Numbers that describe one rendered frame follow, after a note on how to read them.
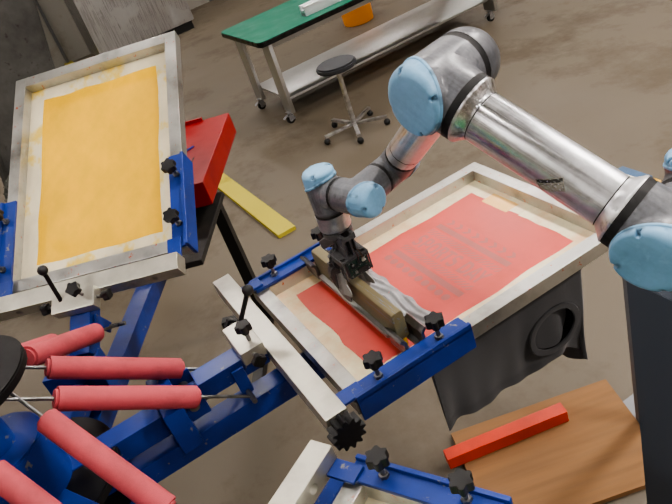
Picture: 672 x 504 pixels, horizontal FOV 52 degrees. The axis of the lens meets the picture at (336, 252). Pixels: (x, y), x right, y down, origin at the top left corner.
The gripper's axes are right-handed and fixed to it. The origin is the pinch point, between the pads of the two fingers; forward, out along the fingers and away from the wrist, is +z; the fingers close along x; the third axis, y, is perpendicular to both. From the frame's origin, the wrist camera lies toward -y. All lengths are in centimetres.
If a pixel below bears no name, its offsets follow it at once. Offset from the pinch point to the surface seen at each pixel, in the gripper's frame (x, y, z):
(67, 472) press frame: -76, 4, -1
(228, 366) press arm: -36.0, 2.7, -2.3
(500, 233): 42.4, 2.7, 6.3
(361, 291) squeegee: -1.2, 6.7, -4.1
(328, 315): -7.4, -5.5, 6.3
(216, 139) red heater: 8, -116, -9
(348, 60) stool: 153, -297, 49
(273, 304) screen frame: -17.0, -17.2, 2.8
